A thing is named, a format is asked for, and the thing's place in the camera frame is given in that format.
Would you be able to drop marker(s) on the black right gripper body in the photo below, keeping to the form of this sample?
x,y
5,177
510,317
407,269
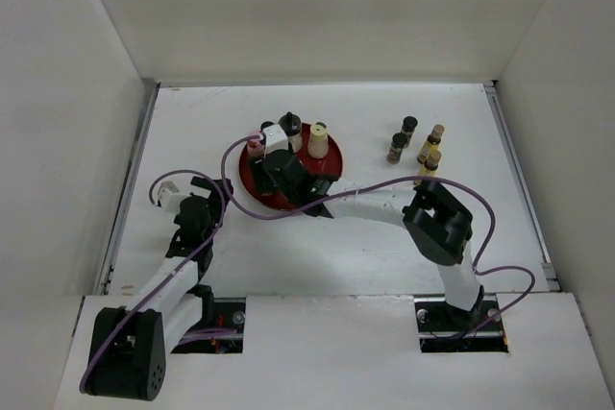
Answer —
x,y
292,197

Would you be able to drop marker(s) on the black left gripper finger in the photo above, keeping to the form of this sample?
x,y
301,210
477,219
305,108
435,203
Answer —
x,y
200,183
228,190

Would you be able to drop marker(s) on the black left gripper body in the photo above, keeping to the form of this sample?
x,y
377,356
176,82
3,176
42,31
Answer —
x,y
210,227

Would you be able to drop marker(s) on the pink cap spice jar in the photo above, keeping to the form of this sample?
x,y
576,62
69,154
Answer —
x,y
255,148

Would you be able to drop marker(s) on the cream cap salt shaker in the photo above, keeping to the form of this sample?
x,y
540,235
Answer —
x,y
318,141

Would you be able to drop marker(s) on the black cap brown spice jar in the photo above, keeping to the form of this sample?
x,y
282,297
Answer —
x,y
265,125

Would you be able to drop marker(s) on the black cap pepper grinder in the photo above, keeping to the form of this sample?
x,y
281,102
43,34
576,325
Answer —
x,y
292,126

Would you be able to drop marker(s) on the short yellow oil bottle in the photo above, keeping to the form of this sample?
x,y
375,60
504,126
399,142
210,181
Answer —
x,y
430,166

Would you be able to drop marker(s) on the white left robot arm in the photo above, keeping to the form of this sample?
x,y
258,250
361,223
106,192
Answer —
x,y
130,344

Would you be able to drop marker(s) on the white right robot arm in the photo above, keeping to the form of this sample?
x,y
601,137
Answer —
x,y
439,225

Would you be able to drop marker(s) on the red round lacquer tray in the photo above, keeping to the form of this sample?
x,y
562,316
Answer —
x,y
331,164

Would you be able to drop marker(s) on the black cap dark spice jar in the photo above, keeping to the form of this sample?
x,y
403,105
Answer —
x,y
396,148

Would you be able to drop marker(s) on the black cap spice jar back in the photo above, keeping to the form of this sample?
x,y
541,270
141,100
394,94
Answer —
x,y
409,125

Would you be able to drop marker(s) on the tall yellow oil bottle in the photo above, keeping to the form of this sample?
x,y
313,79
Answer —
x,y
431,144

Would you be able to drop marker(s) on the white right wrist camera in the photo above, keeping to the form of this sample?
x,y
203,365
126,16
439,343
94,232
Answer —
x,y
274,139

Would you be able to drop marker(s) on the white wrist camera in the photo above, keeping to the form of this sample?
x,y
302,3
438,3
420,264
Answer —
x,y
274,139
169,197

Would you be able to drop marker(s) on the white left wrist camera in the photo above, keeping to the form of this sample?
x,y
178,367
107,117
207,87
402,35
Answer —
x,y
169,197

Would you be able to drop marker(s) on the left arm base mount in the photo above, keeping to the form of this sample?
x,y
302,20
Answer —
x,y
221,332

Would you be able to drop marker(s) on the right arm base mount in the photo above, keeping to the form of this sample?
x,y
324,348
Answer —
x,y
444,329

